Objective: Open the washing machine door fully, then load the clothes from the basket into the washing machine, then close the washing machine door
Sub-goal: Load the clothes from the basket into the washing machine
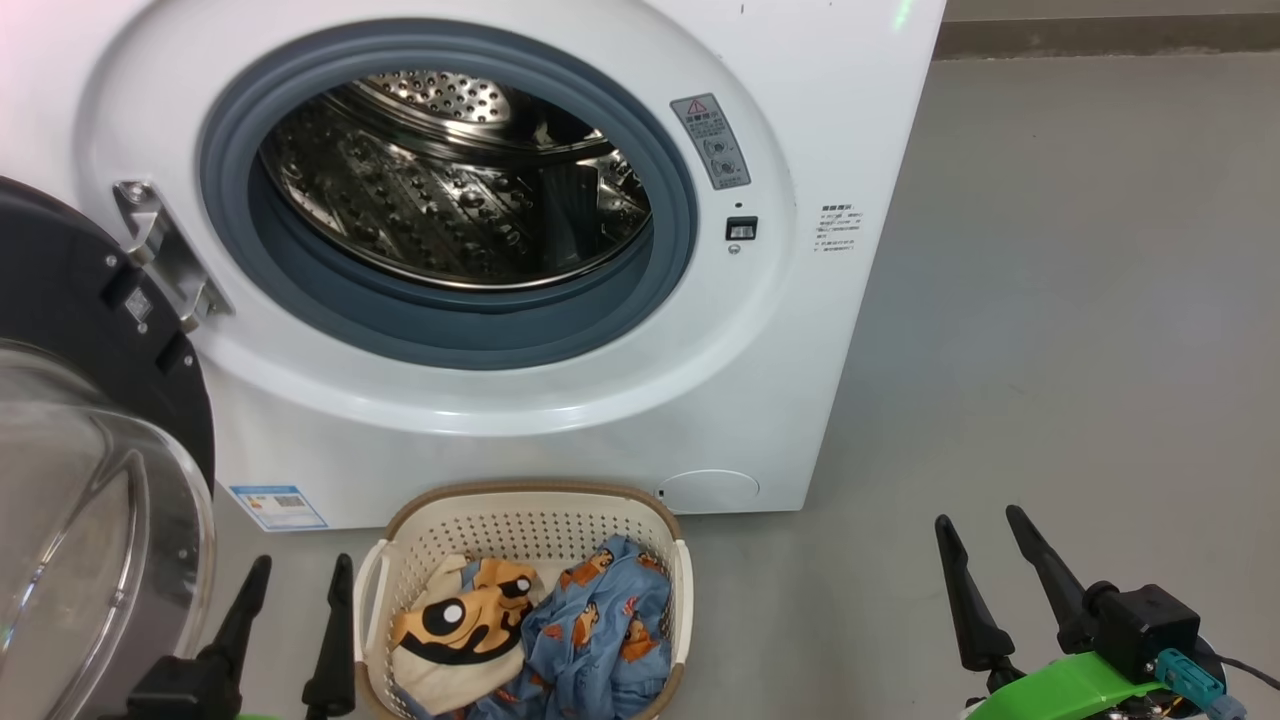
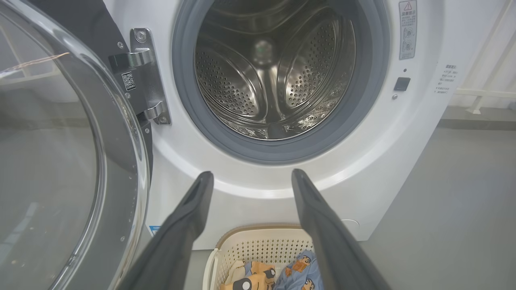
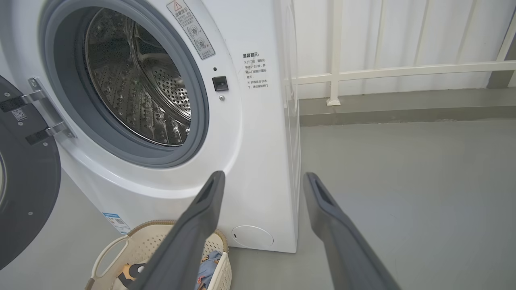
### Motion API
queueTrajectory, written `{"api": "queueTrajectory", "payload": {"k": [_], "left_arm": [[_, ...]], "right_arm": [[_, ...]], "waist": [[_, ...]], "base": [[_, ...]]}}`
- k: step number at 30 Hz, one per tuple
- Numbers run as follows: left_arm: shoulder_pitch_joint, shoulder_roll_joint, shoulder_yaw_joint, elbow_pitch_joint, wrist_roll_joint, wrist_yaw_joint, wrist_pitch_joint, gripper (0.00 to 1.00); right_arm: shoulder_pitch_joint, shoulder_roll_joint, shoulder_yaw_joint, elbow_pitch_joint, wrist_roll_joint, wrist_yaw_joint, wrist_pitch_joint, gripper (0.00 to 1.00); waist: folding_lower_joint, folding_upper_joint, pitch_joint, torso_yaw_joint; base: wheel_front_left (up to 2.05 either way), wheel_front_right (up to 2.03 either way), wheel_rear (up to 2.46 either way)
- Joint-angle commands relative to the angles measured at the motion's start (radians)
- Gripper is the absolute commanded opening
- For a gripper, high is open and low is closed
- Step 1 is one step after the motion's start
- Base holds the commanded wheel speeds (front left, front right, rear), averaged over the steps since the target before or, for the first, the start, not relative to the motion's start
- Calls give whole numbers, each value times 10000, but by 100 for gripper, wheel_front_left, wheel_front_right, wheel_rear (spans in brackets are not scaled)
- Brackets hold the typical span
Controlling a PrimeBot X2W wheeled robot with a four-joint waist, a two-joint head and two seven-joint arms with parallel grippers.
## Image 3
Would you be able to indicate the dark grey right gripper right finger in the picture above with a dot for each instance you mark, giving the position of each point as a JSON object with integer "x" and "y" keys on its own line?
{"x": 342, "y": 249}

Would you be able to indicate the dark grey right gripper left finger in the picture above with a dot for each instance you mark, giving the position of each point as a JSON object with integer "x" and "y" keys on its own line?
{"x": 189, "y": 241}

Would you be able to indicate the blue garment with orange print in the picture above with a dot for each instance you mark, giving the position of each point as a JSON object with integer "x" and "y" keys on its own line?
{"x": 207, "y": 268}

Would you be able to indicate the cream shirt with orange cartoon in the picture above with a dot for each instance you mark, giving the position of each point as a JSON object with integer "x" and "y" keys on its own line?
{"x": 127, "y": 274}

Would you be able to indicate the cream perforated laundry basket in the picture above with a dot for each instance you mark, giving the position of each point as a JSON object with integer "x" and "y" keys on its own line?
{"x": 141, "y": 241}

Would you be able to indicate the white front-load washing machine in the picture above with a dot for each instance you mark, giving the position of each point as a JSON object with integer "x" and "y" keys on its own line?
{"x": 250, "y": 141}

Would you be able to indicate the blue energy label sticker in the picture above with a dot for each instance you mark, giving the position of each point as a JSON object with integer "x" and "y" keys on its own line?
{"x": 117, "y": 222}

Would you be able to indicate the white metal railing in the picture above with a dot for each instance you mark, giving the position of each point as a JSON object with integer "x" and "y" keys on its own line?
{"x": 403, "y": 71}

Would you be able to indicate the grey warning label sticker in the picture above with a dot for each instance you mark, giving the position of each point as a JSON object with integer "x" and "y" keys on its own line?
{"x": 191, "y": 28}

